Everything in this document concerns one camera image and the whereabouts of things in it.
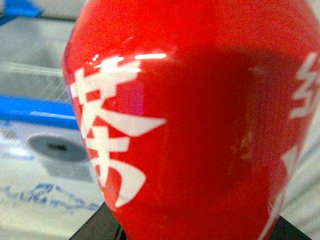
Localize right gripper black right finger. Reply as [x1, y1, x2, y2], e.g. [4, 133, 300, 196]
[269, 216, 311, 240]

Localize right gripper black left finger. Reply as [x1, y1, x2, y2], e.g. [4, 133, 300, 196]
[69, 202, 122, 240]

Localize red drink bottle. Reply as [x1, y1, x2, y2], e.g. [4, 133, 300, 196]
[63, 0, 320, 240]

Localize white blue chest freezer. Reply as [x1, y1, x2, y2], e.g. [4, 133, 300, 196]
[0, 0, 103, 240]

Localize white wire basket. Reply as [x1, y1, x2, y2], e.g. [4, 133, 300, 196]
[0, 61, 70, 103]

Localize blue lid handle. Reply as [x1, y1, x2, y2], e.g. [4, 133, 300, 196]
[3, 0, 42, 18]

